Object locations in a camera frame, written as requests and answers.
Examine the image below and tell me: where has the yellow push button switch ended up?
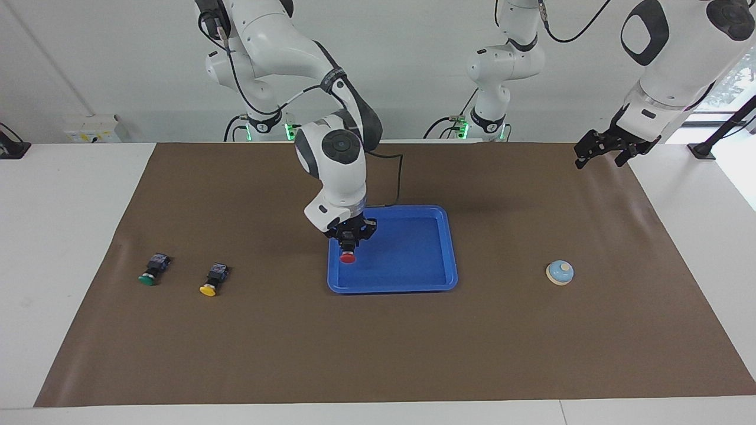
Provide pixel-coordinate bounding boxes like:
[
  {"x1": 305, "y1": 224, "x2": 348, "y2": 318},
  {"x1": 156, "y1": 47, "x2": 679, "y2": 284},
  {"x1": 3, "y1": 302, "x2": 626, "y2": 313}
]
[{"x1": 199, "y1": 263, "x2": 230, "y2": 297}]

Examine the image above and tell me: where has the green push button switch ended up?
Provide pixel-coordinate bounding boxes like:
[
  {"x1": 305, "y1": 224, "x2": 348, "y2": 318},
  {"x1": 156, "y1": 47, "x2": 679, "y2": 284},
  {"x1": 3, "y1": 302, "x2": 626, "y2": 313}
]
[{"x1": 138, "y1": 253, "x2": 172, "y2": 287}]

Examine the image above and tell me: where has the blue plastic tray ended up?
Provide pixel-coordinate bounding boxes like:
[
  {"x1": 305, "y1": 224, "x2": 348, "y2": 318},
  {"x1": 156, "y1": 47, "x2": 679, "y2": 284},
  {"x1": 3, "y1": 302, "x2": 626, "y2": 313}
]
[{"x1": 327, "y1": 205, "x2": 459, "y2": 295}]

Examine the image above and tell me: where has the light blue service bell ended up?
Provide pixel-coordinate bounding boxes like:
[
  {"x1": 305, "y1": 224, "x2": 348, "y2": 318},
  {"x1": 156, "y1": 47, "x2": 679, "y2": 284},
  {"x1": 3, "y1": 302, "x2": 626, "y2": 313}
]
[{"x1": 546, "y1": 260, "x2": 575, "y2": 287}]

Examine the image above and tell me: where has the black angled stand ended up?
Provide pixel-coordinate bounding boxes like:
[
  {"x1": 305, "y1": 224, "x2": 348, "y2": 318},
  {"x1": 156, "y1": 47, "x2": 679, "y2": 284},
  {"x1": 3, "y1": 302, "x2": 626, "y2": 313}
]
[{"x1": 688, "y1": 94, "x2": 756, "y2": 160}]

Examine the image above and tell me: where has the brown table mat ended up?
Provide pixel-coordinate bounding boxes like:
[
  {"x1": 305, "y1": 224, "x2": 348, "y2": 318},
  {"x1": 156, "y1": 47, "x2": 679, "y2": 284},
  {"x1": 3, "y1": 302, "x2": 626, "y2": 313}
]
[{"x1": 34, "y1": 142, "x2": 756, "y2": 408}]

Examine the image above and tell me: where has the glass window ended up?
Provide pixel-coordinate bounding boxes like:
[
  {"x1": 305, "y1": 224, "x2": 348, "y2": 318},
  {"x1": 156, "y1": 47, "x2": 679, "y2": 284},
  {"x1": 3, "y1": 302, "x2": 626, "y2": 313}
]
[{"x1": 688, "y1": 50, "x2": 756, "y2": 128}]

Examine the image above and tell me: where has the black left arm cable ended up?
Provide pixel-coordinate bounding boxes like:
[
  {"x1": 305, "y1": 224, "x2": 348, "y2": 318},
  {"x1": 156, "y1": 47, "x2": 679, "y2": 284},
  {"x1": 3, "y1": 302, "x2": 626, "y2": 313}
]
[{"x1": 537, "y1": 0, "x2": 612, "y2": 43}]

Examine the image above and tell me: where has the black base power cable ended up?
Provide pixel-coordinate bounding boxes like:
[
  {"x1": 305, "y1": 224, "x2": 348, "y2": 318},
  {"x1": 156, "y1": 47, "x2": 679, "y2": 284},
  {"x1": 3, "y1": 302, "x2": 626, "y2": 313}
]
[
  {"x1": 422, "y1": 89, "x2": 479, "y2": 140},
  {"x1": 223, "y1": 114, "x2": 249, "y2": 142}
]

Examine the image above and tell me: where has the white wall socket box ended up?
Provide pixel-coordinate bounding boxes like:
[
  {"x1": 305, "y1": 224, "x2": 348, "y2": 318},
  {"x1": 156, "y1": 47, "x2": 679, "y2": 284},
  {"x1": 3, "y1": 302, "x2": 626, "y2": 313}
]
[{"x1": 64, "y1": 115, "x2": 128, "y2": 143}]

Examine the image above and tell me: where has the black clamp mount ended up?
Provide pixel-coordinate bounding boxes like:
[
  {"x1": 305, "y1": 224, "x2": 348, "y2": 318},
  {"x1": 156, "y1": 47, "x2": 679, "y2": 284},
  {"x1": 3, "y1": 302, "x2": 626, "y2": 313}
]
[{"x1": 0, "y1": 123, "x2": 31, "y2": 159}]

